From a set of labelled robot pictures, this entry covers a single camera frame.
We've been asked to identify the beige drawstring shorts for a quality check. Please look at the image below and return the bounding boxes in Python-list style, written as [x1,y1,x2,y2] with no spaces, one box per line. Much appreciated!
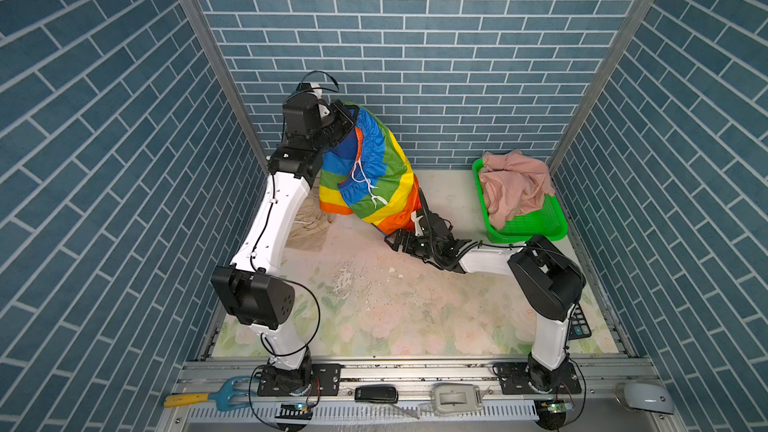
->
[286,194,335,252]

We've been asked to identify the green lit circuit board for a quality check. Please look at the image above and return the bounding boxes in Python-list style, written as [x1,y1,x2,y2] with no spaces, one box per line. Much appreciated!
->
[534,400,573,431]
[274,403,314,432]

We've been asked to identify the pink cloth in basket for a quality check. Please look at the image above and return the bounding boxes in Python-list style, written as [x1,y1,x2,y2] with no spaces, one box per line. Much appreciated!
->
[478,150,555,230]

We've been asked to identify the aluminium left corner post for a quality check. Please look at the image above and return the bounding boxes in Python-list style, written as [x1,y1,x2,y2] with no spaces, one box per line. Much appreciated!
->
[178,0,267,170]

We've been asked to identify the right green lit circuit board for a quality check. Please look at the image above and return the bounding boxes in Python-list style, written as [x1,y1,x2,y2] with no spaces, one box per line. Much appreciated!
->
[534,400,573,431]

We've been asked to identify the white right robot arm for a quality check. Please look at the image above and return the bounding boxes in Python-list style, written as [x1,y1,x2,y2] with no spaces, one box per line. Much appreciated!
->
[385,213,585,372]

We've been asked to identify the green plastic basket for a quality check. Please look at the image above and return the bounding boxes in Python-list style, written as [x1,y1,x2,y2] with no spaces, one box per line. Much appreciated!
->
[472,158,568,244]

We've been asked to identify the left green lit circuit board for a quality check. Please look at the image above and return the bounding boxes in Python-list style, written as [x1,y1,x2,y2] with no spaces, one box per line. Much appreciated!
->
[274,403,314,432]

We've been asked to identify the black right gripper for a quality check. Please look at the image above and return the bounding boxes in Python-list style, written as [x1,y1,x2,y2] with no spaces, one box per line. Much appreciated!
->
[384,226,441,260]

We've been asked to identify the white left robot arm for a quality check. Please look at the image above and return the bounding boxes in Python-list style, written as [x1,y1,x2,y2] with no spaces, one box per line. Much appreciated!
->
[211,82,359,371]

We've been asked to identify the blue yellow handled tool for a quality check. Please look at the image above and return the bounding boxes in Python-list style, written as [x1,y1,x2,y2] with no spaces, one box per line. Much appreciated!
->
[163,376,250,412]

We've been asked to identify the white computer mouse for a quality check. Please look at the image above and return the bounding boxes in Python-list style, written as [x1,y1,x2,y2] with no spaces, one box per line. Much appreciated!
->
[614,381,675,415]

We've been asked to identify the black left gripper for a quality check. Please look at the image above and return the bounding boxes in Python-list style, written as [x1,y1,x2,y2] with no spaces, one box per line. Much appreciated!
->
[306,100,356,156]

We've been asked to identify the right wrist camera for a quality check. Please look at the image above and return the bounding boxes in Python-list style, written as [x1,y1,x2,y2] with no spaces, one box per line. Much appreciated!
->
[412,188,435,237]

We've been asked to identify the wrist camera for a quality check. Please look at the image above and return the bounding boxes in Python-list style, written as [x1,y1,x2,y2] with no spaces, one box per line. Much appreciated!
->
[412,188,435,237]
[298,82,330,121]

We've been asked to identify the black calculator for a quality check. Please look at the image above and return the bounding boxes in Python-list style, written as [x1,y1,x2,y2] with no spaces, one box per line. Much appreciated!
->
[568,304,593,341]

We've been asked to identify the colourful striped shorts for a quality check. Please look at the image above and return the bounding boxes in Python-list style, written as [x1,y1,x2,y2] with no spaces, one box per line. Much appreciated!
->
[318,102,421,235]

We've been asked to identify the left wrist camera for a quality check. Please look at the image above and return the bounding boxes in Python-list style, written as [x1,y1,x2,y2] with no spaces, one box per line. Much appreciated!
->
[298,82,330,121]

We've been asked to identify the aluminium right corner post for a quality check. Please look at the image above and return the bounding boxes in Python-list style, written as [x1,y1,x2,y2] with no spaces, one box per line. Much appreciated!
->
[547,0,655,174]

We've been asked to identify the aluminium corner post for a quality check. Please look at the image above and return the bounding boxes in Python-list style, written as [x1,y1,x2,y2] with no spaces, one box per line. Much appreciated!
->
[547,0,655,174]
[178,0,267,170]

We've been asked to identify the black car key fob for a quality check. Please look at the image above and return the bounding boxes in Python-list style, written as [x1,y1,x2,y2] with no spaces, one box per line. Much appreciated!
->
[354,384,399,405]

